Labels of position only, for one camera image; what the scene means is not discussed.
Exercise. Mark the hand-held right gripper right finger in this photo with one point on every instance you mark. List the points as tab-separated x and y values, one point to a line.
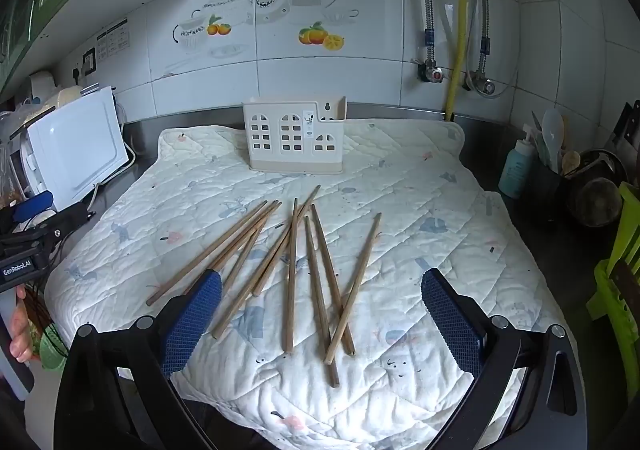
450	320

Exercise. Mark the wooden spoon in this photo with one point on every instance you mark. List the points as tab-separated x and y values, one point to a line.
571	161

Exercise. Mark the yellow gas pipe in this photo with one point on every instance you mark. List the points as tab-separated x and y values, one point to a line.
462	29

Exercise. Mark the black wall socket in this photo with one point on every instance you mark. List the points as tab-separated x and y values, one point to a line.
89	61

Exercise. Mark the metal water valve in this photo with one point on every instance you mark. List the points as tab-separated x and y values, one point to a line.
480	84
432	73

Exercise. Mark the pale blue plastic bottle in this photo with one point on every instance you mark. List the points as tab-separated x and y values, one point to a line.
515	169

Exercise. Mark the white microwave oven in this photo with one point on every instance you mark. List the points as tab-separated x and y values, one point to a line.
75	144

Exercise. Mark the bunch of wooden chopsticks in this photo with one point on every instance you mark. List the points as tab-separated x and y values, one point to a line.
291	280

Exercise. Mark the white wall sticker label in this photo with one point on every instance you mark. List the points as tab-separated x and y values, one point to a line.
113	39

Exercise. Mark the white rice spoon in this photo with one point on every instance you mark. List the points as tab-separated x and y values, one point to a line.
553	134

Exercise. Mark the black utensil pot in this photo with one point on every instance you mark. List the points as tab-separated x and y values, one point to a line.
547	187

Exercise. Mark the cream plastic utensil holder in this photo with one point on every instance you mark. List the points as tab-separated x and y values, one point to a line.
260	107

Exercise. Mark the green plastic stool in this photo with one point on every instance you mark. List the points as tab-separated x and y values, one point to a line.
625	240

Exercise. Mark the person's left hand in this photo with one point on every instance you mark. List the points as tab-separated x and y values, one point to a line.
21	335

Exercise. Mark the kitchen cleaver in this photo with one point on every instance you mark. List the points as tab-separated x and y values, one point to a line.
627	127

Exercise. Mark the white quilted blanket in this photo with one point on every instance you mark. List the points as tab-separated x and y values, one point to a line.
400	240

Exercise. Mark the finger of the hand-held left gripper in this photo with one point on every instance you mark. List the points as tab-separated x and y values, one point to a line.
32	205
70	222

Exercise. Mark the cream kitchen appliance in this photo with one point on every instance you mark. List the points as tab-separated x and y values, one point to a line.
62	97

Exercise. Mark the black cooking pot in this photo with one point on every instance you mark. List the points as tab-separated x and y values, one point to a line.
597	195

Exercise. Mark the green plastic basket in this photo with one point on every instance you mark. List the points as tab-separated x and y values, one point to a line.
50	352

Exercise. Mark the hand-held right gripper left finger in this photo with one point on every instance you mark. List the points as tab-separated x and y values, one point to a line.
195	315

